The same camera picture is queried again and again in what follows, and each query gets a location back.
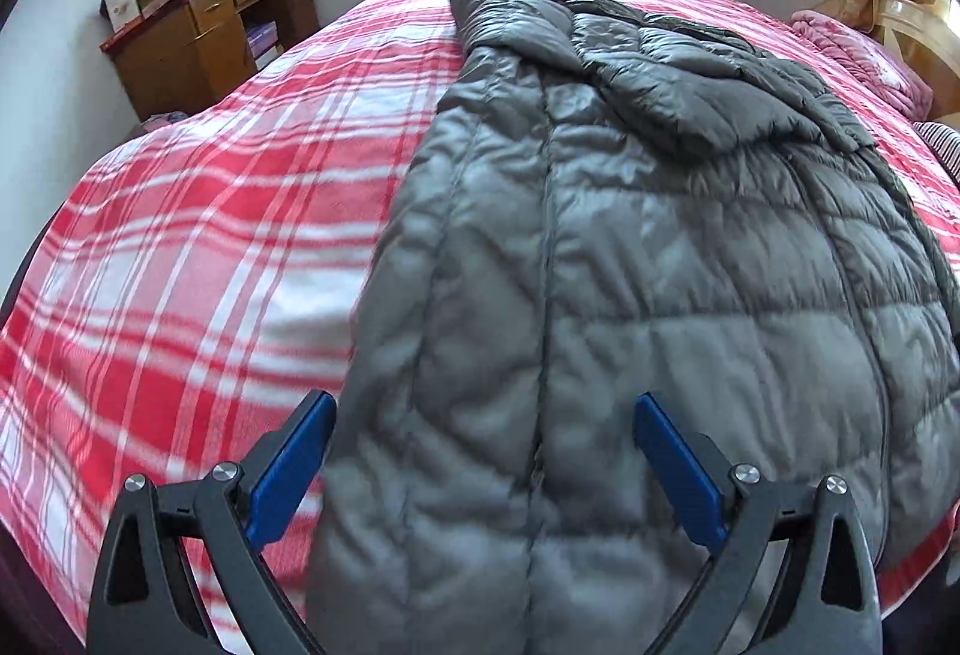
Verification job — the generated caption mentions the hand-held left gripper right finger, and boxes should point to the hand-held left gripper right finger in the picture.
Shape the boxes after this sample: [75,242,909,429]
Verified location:
[632,392,884,655]

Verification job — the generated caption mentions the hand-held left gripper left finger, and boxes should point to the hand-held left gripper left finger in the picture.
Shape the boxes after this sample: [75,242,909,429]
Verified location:
[86,389,338,655]

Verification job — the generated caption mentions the grey puffer jacket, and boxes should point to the grey puffer jacket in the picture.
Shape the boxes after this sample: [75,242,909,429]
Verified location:
[306,0,960,655]

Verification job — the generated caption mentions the pile of clothes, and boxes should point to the pile of clothes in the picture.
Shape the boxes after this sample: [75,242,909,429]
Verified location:
[127,109,188,139]

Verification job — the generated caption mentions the red plaid bed sheet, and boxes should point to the red plaid bed sheet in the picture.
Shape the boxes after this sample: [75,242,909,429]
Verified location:
[0,0,960,648]

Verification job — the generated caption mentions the striped pillow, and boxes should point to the striped pillow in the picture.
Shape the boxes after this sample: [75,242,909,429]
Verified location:
[913,119,960,184]

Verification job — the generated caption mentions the wooden desk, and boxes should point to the wooden desk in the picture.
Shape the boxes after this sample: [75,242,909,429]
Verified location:
[101,0,320,122]

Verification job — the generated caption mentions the stacked boxes in desk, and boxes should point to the stacked boxes in desk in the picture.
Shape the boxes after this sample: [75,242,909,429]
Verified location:
[244,21,282,64]

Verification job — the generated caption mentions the pink folded quilt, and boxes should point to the pink folded quilt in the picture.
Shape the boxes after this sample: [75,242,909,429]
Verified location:
[791,8,937,120]

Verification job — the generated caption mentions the flat red box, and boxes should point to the flat red box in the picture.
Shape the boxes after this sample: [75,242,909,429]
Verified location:
[100,0,200,52]

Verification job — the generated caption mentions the white cardboard box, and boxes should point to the white cardboard box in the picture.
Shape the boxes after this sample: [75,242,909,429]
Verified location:
[101,0,143,32]

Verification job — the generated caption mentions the wooden bed headboard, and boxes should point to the wooden bed headboard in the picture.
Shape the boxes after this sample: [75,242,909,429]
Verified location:
[870,0,960,120]

